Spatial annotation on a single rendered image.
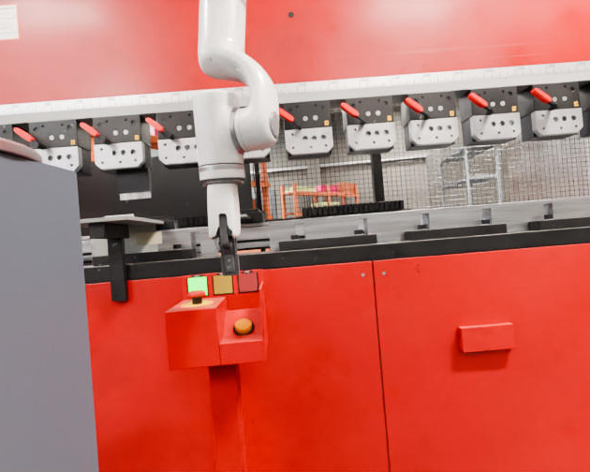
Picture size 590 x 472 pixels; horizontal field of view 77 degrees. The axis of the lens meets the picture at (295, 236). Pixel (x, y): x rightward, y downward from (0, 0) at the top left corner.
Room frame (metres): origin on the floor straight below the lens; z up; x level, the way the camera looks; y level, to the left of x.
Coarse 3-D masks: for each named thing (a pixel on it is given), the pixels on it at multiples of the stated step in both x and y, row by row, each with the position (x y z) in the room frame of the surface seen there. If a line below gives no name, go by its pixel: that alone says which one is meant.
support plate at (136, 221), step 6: (114, 216) 0.93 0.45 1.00; (120, 216) 0.93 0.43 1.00; (126, 216) 0.93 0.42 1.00; (132, 216) 0.96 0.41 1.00; (84, 222) 0.93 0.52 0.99; (90, 222) 0.93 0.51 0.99; (96, 222) 0.94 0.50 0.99; (108, 222) 0.96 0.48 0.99; (114, 222) 0.98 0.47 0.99; (120, 222) 1.00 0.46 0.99; (126, 222) 1.01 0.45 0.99; (132, 222) 1.03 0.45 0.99; (138, 222) 1.04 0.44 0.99; (144, 222) 1.06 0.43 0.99; (150, 222) 1.08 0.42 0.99; (156, 222) 1.13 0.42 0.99; (162, 222) 1.18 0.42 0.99
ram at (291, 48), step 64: (0, 0) 1.16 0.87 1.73; (64, 0) 1.17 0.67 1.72; (128, 0) 1.17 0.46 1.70; (192, 0) 1.17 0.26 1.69; (256, 0) 1.17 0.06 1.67; (320, 0) 1.18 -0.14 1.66; (384, 0) 1.18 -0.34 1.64; (448, 0) 1.18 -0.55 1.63; (512, 0) 1.18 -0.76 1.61; (576, 0) 1.19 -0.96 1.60; (0, 64) 1.16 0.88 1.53; (64, 64) 1.17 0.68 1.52; (128, 64) 1.17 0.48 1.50; (192, 64) 1.17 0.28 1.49; (320, 64) 1.18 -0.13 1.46; (384, 64) 1.18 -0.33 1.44; (448, 64) 1.18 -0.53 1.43; (512, 64) 1.18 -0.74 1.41
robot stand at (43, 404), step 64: (0, 192) 0.31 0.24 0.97; (64, 192) 0.38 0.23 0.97; (0, 256) 0.30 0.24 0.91; (64, 256) 0.37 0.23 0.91; (0, 320) 0.30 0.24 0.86; (64, 320) 0.37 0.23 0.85; (0, 384) 0.29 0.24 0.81; (64, 384) 0.36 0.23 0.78; (0, 448) 0.29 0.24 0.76; (64, 448) 0.36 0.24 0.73
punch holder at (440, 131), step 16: (416, 96) 1.18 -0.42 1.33; (432, 96) 1.18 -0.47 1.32; (448, 96) 1.18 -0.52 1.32; (416, 112) 1.18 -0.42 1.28; (448, 112) 1.18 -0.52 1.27; (416, 128) 1.17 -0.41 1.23; (432, 128) 1.19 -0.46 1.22; (448, 128) 1.19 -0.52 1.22; (416, 144) 1.18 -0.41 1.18; (432, 144) 1.19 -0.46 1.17; (448, 144) 1.21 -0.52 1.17
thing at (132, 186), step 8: (120, 176) 1.20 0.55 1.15; (128, 176) 1.20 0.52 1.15; (136, 176) 1.20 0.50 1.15; (144, 176) 1.20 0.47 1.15; (120, 184) 1.20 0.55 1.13; (128, 184) 1.20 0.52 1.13; (136, 184) 1.20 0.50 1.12; (144, 184) 1.20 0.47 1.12; (120, 192) 1.20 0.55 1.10; (128, 192) 1.20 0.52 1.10; (136, 192) 1.20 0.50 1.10; (144, 192) 1.21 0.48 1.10
